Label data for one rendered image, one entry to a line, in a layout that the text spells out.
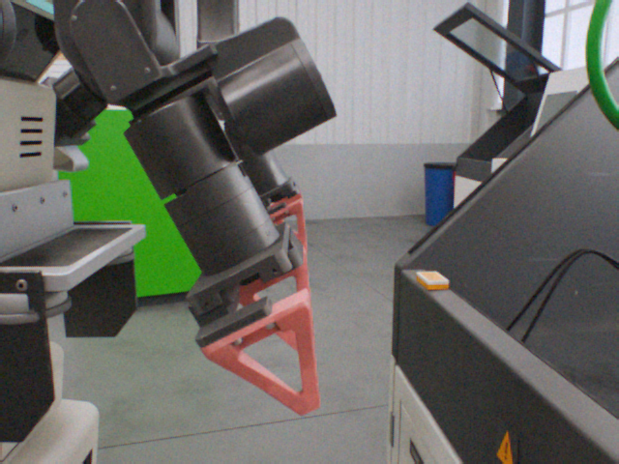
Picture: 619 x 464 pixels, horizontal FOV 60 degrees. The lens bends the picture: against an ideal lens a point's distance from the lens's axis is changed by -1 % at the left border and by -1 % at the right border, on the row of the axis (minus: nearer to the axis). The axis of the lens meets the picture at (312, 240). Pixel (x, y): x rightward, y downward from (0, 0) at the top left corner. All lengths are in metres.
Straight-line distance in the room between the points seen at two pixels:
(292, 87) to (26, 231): 0.39
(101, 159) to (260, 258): 3.29
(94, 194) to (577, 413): 3.34
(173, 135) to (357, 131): 7.03
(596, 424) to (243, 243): 0.29
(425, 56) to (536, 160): 6.95
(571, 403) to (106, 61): 0.41
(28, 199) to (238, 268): 0.36
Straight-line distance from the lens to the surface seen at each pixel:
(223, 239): 0.33
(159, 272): 3.73
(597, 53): 0.57
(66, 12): 0.35
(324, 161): 7.19
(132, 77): 0.33
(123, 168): 3.60
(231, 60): 0.34
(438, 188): 6.75
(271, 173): 0.76
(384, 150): 7.49
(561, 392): 0.50
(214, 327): 0.31
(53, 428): 0.76
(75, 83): 0.81
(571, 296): 0.98
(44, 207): 0.67
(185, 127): 0.33
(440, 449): 0.74
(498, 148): 4.74
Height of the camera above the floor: 1.16
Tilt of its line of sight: 11 degrees down
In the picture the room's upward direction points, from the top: straight up
